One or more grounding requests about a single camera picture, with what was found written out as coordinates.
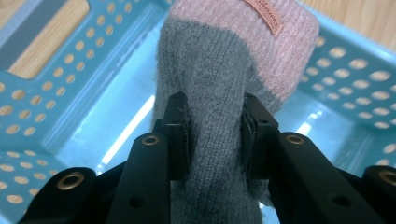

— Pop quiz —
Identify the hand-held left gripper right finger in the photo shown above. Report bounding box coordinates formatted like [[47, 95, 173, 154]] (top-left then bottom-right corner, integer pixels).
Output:
[[240, 92, 280, 181]]

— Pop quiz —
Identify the blue perforated plastic basket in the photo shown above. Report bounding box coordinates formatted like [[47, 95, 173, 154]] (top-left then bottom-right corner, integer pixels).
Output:
[[0, 0, 396, 224]]

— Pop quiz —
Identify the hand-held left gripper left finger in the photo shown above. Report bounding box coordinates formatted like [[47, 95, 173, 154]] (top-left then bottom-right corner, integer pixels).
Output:
[[151, 91, 191, 182]]

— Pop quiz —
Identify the grey and pink knit sock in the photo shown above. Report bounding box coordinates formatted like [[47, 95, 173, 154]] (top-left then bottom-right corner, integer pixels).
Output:
[[151, 0, 321, 224]]

